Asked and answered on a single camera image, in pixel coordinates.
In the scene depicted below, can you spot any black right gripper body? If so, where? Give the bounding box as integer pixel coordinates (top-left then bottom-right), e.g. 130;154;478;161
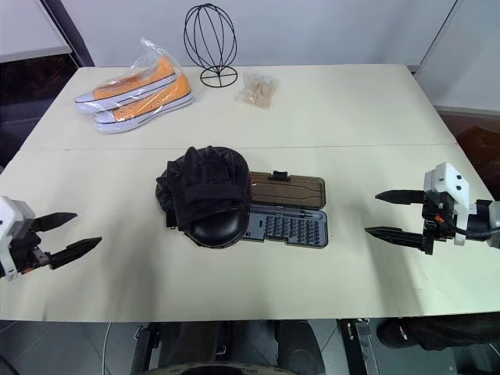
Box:
421;192;456;256

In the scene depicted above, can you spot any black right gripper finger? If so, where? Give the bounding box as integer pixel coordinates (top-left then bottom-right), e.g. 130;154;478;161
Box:
374;189;427;206
364;227;426;252

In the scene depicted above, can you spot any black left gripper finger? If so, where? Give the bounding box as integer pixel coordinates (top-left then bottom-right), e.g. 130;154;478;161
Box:
49;236;104;271
31;212;78;234

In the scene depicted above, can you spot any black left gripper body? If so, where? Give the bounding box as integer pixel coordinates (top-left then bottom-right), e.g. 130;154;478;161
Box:
10;219;54;274

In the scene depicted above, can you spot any screwdriver bit case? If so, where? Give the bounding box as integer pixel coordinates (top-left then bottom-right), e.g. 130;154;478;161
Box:
241;170;328;248

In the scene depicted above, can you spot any dark rounded shape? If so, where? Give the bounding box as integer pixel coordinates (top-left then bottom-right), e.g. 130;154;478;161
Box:
376;312;500;352

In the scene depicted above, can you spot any black fabric cap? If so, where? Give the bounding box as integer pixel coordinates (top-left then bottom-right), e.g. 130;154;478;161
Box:
155;145;252;248

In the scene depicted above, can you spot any orange canvas sneaker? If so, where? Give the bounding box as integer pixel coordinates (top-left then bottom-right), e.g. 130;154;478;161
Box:
74;54;185;116
92;73;194;135

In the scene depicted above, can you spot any clear bag of wooden blocks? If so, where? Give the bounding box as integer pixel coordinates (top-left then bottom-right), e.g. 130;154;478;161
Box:
234;70;282;112

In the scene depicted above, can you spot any clear plastic shoe bag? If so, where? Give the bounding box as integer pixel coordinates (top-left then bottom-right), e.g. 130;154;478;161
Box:
73;37;195;136

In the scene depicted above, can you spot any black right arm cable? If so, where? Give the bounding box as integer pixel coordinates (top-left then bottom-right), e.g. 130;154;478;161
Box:
439;215;500;238

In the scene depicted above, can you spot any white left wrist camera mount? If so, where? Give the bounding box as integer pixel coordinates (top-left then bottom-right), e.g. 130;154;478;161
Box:
0;195;37;280

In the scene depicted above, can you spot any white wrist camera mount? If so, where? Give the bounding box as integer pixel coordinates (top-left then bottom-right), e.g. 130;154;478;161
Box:
423;161;470;247
0;195;37;280

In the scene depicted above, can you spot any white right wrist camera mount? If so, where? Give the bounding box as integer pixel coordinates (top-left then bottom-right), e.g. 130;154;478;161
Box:
423;161;470;247

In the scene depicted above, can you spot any thin white cable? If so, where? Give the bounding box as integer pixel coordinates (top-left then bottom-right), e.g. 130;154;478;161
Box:
102;321;113;375

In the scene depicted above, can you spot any grey screwdriver handle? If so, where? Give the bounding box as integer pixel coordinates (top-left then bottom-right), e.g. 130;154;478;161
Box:
269;209;322;219

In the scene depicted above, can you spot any black metal frame bracket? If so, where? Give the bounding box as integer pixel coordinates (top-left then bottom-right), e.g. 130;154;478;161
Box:
130;323;162;375
337;317;378;375

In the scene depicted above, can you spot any black wire hat stand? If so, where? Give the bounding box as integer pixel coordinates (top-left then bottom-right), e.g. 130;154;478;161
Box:
183;3;238;88

